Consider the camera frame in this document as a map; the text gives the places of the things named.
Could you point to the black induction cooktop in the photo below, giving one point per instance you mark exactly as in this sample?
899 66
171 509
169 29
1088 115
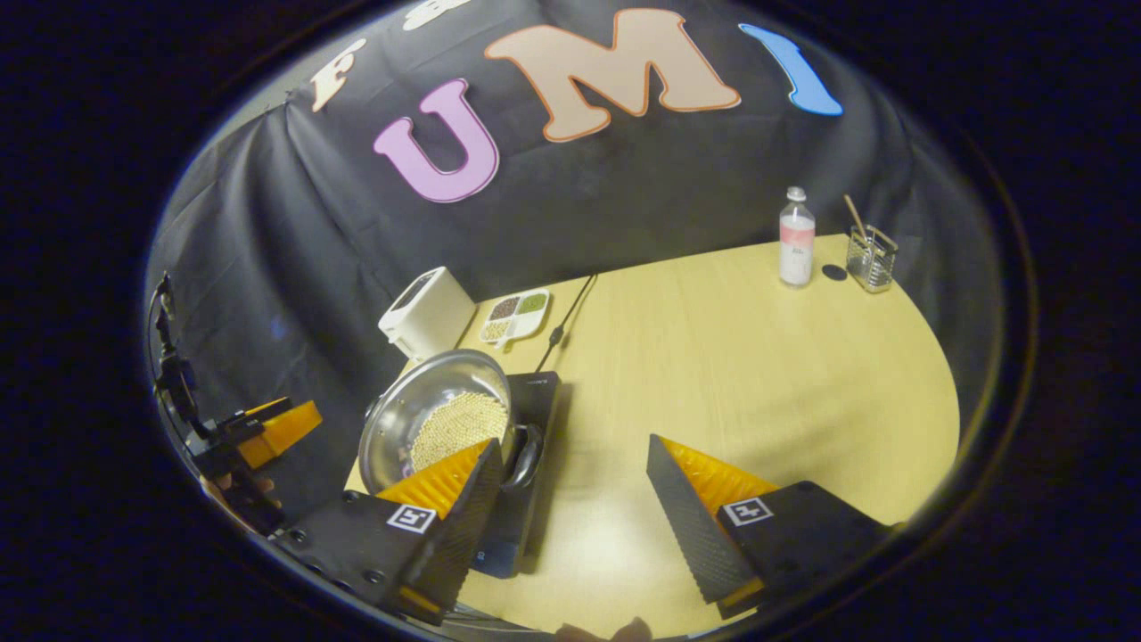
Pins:
517 526

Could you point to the small black bottle cap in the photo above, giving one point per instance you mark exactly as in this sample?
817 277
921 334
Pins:
834 273

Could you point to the pile of yellow soybeans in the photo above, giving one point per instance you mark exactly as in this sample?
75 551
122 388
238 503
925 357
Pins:
459 426

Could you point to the white divided dish of beans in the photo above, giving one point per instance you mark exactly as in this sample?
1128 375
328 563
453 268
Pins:
517 316

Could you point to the clear bottle with pink label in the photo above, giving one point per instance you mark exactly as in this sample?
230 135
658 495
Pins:
796 245

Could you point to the clear glass holder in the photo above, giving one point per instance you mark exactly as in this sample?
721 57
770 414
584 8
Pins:
872 263

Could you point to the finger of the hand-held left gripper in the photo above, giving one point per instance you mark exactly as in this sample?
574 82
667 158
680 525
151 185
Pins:
285 432

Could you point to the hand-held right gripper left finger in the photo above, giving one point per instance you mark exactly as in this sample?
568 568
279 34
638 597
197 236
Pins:
463 526

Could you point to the wooden stick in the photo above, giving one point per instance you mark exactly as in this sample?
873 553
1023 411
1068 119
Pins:
856 216

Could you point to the white toaster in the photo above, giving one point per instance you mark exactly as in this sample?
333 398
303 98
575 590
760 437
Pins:
428 316

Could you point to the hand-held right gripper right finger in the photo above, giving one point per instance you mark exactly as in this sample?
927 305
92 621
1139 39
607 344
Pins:
691 526

